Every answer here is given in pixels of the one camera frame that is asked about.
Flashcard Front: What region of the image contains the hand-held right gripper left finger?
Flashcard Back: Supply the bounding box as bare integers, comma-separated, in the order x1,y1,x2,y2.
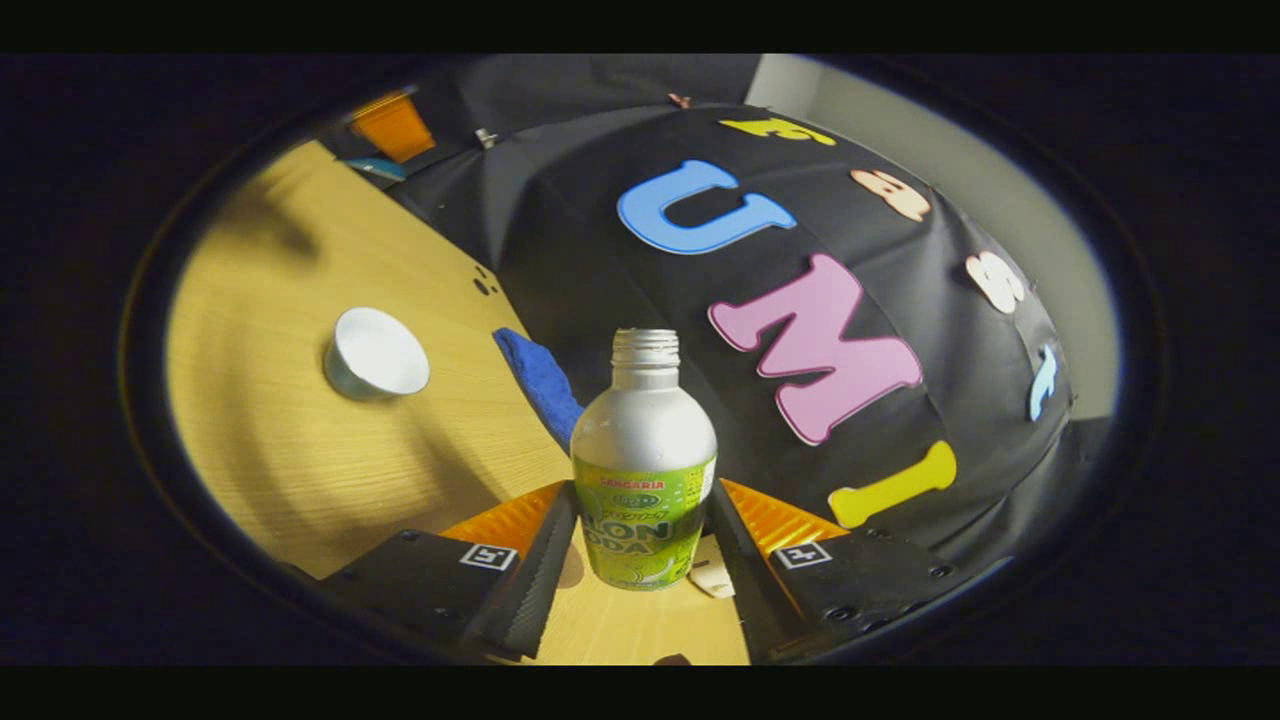
318,480,581,661

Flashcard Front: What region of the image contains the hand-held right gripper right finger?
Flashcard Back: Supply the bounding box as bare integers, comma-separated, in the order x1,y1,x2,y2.
708,478,958,663

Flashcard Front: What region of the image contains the silver green water bottle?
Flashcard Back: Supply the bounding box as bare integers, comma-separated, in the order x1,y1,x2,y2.
570,328,719,592

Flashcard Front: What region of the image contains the white and teal teacup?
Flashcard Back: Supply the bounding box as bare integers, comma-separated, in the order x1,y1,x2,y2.
323,307,432,403

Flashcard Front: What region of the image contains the white toaster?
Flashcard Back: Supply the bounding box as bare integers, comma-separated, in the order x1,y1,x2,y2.
688,535,736,599

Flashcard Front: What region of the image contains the blue folded towel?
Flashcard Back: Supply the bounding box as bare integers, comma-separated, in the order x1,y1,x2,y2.
492,327,586,453

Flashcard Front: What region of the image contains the black backdrop cloth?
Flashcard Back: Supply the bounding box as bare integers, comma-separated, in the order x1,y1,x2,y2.
320,55,1116,581

